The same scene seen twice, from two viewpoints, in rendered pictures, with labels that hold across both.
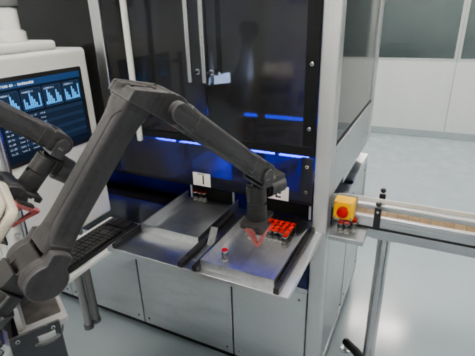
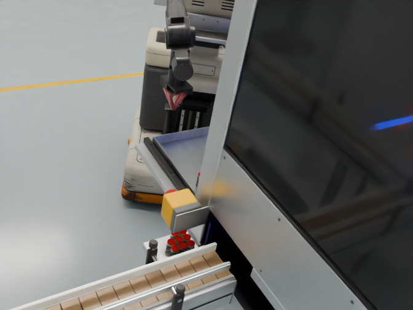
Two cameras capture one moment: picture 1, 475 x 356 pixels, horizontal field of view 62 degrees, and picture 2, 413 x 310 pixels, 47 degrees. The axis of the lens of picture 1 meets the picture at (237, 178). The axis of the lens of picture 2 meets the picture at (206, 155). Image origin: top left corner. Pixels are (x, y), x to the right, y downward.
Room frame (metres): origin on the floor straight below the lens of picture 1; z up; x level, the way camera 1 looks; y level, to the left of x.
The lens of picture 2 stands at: (1.70, -1.14, 1.81)
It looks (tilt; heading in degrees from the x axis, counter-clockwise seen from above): 36 degrees down; 117
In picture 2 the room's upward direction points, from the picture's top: 12 degrees clockwise
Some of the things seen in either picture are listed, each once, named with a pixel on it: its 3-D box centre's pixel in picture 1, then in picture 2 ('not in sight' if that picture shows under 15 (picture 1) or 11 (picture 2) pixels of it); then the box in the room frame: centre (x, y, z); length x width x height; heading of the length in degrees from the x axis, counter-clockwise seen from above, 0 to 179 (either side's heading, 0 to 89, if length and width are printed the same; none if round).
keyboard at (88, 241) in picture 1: (92, 242); not in sight; (1.37, 0.60, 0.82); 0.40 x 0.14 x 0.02; 153
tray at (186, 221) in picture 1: (192, 214); not in sight; (1.44, 0.19, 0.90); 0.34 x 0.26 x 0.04; 154
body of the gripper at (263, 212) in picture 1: (256, 211); (177, 75); (1.00, -0.05, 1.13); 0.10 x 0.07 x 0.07; 154
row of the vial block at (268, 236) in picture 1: (266, 233); not in sight; (1.26, -0.10, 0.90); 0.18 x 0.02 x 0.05; 63
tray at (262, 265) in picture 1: (256, 246); (211, 163); (1.18, -0.06, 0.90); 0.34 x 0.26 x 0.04; 153
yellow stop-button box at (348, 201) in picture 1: (345, 206); (180, 210); (1.28, -0.39, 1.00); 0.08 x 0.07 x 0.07; 154
